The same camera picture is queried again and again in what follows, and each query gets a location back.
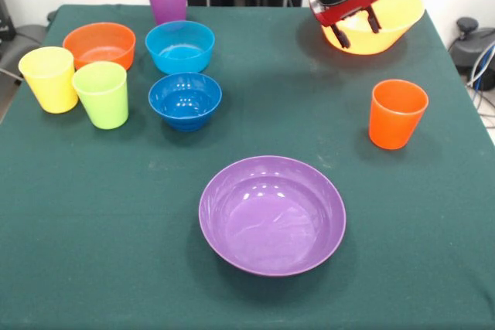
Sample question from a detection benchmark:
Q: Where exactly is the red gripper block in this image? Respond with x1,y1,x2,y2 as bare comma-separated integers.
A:
308,0,382,50

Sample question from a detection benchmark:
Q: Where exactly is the large yellow plastic bowl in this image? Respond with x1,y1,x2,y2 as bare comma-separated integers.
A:
320,0,425,56

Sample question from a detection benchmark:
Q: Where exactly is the red plastic cup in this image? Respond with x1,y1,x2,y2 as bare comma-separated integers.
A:
368,79,430,151

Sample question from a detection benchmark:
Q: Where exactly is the dark blue plastic bowl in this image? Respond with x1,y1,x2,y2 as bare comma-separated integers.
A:
148,71,223,133

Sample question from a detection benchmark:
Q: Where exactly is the purple plastic bowl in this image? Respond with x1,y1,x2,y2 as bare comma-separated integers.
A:
198,155,347,277

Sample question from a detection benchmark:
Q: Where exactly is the light blue plastic bowl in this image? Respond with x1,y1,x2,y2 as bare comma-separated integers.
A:
145,20,216,76

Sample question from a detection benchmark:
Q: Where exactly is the purple plastic cup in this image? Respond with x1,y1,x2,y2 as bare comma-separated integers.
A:
145,0,189,26

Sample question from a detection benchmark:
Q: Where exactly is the orange-red plastic bowl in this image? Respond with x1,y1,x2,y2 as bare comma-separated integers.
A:
62,22,137,72

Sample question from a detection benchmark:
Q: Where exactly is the green plastic cup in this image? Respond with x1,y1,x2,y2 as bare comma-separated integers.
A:
70,60,129,130

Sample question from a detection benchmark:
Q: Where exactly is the yellow plastic cup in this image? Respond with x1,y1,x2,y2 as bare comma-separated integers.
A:
18,46,80,114

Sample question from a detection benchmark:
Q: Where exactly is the dark green tablecloth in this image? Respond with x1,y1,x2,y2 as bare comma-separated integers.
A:
0,4,495,330

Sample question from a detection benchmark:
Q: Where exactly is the tangle of floor cables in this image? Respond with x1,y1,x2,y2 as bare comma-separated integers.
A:
466,43,495,130

